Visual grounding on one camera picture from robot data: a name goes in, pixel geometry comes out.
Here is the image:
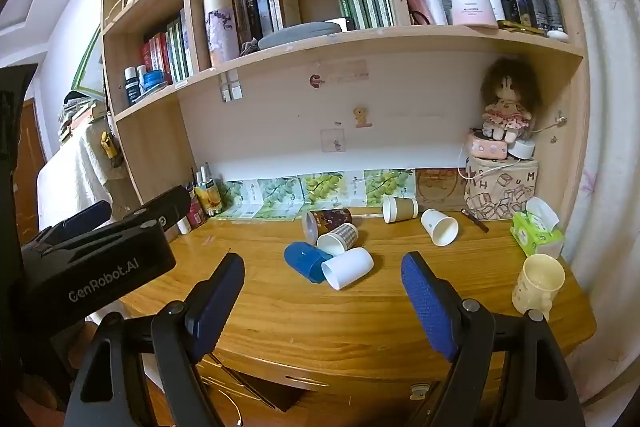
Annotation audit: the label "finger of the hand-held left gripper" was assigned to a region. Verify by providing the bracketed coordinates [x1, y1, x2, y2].
[22, 200, 114, 253]
[107, 185, 193, 234]

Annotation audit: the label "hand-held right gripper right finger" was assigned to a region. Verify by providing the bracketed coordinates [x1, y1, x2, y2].
[401, 251, 586, 427]

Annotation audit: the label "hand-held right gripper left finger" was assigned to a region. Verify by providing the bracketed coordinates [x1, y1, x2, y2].
[64, 252, 246, 427]

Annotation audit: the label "white plastic cup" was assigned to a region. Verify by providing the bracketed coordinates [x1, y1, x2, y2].
[321, 248, 375, 291]

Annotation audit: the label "white paper cup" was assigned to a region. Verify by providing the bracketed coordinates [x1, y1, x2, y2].
[420, 208, 460, 248]

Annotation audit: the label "brown sleeved paper cup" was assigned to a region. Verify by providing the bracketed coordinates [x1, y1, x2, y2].
[382, 195, 420, 225]

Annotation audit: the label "blue plastic cup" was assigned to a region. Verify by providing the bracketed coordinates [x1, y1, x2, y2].
[284, 242, 334, 283]

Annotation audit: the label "grid patterned paper cup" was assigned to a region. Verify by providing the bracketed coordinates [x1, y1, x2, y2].
[316, 223, 360, 256]

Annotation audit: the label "dark brown paper cup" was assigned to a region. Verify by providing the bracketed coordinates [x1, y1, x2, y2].
[302, 208, 354, 244]

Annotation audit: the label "white cloth cover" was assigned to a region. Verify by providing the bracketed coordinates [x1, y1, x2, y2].
[37, 121, 128, 233]

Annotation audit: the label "dark pen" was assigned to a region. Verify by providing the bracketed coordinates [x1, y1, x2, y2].
[460, 208, 490, 233]

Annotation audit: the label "pile of books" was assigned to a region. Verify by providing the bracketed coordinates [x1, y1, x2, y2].
[57, 91, 109, 144]

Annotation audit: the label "cream ceramic mug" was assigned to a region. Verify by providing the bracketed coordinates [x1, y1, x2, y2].
[512, 253, 566, 321]

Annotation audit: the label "brown cartoon card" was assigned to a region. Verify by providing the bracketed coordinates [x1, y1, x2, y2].
[414, 167, 469, 212]

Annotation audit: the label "dark bottle white cap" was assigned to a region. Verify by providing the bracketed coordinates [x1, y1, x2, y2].
[124, 67, 144, 104]

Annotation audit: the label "blue ink jar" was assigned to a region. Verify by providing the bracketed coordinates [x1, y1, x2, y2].
[142, 69, 169, 94]

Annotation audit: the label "green tissue pack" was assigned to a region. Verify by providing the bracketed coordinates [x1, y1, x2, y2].
[509, 197, 565, 259]

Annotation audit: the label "block print storage box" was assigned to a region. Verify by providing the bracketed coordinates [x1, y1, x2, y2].
[463, 155, 540, 222]

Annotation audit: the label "row of red green books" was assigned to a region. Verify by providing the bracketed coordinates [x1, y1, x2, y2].
[139, 9, 197, 86]

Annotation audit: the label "leaf print paper panels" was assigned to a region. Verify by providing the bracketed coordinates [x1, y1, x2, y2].
[215, 168, 417, 222]

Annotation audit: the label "pink music box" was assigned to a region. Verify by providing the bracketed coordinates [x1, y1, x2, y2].
[467, 129, 510, 162]

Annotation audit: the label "white floral thermos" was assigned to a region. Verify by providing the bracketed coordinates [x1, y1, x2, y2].
[202, 0, 241, 68]

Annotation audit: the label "white tape roll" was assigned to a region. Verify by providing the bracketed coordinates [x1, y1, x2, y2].
[507, 139, 536, 162]

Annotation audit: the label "wooden bookshelf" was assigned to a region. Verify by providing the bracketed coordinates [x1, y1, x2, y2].
[100, 0, 592, 230]

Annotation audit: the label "curly haired rag doll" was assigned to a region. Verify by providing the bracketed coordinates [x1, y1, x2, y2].
[479, 58, 542, 143]

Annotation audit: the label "grey round cushion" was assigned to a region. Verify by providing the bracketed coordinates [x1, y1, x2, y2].
[257, 21, 342, 52]

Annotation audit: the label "row of dark books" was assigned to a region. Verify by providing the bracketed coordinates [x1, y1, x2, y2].
[226, 0, 304, 48]

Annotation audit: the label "white curtain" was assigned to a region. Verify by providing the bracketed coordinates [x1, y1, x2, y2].
[537, 0, 640, 405]

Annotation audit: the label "pink cream jar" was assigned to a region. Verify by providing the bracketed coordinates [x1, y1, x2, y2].
[450, 0, 500, 30]

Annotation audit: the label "white cable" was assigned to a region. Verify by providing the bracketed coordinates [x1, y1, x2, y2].
[457, 116, 569, 180]

